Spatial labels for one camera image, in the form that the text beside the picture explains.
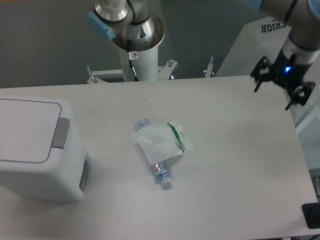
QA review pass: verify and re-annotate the white metal base bracket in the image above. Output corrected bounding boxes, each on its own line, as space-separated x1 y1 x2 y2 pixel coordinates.
86 56 216 85

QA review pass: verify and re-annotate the white trash can lid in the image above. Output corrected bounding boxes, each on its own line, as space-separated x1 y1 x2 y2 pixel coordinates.
0 95 73 164

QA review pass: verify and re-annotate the clear plastic water bottle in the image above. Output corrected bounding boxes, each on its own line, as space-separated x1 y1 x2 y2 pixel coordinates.
134 118 172 190

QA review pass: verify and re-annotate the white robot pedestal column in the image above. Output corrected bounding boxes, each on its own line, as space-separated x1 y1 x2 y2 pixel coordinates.
114 42 161 82

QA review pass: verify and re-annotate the clear green-striped plastic bag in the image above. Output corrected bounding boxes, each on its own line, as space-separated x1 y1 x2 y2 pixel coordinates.
134 118 195 165

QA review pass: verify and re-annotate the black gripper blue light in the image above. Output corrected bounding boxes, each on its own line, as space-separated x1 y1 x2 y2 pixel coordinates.
250 49 315 111

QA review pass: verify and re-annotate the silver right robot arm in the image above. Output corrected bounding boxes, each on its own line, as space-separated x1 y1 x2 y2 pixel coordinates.
246 0 320 98

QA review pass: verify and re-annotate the white plastic trash can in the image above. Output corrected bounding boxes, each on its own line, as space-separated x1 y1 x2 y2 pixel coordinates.
0 94 89 202

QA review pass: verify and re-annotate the black device at table edge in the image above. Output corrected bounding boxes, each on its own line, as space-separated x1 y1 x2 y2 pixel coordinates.
301 202 320 229

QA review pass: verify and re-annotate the black cable on pedestal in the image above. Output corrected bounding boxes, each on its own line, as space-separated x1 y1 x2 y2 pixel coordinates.
126 39 140 82

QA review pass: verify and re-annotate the white cabinet with lettering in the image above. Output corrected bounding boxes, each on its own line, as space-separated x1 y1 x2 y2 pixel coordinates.
216 17 320 122

